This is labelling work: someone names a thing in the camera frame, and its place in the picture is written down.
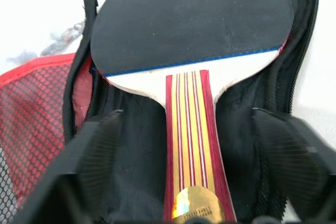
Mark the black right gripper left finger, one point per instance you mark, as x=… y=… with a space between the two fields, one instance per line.
x=78 y=161

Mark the red black mesh paddle case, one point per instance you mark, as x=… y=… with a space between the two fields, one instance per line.
x=294 y=58

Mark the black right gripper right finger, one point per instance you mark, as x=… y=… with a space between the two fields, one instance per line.
x=296 y=161

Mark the table tennis paddle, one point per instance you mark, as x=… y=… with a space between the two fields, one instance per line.
x=183 y=37

